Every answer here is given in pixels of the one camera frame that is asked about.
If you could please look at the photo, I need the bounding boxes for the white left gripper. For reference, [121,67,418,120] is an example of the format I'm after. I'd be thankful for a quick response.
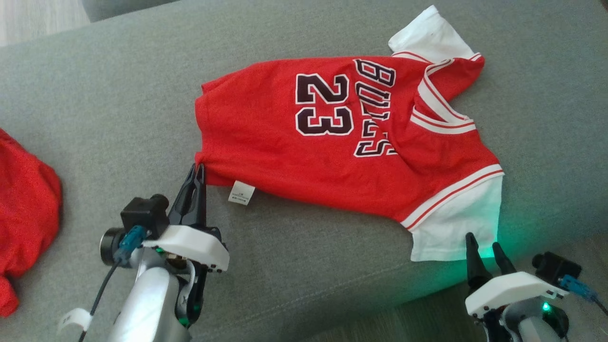
[142,164,230,329]

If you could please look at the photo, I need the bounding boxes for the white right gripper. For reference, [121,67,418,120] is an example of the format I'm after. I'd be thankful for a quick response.
[465,232,568,342]

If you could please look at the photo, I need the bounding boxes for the red Bulls 23 jersey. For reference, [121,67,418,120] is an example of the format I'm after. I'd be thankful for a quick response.
[194,5,505,263]

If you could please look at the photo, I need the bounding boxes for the large grey sofa chaise cushion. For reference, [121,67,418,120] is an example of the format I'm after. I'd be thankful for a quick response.
[0,0,608,342]

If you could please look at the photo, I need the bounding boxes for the red shorts white stripes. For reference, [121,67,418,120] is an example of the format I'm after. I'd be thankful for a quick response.
[0,127,64,318]

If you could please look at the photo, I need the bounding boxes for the blue left camera connector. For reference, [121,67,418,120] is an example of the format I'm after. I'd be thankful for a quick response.
[113,226,147,266]

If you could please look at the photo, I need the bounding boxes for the blue camera connector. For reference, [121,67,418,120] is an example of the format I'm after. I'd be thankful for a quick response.
[113,226,147,266]
[558,275,600,303]

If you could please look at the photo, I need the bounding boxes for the blue right camera connector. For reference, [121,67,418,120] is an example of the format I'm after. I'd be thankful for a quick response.
[558,275,600,303]

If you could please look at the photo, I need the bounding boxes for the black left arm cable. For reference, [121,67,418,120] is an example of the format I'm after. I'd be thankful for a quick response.
[77,259,122,342]

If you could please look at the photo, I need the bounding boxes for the white cable tag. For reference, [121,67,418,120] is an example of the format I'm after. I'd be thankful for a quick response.
[57,308,93,333]

